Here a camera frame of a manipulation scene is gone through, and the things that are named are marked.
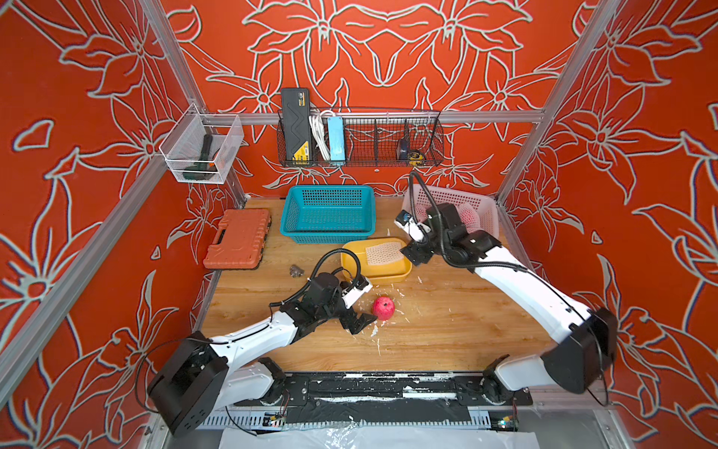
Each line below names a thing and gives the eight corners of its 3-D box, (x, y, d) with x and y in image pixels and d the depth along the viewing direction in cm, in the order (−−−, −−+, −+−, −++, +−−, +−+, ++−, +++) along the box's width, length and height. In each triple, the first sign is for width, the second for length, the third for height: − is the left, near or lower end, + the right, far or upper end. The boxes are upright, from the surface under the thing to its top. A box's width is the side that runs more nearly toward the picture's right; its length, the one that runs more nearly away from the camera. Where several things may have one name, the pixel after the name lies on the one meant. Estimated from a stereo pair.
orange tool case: (208, 271, 99) (201, 263, 95) (230, 218, 116) (224, 208, 111) (259, 271, 99) (254, 263, 95) (273, 217, 116) (269, 208, 111)
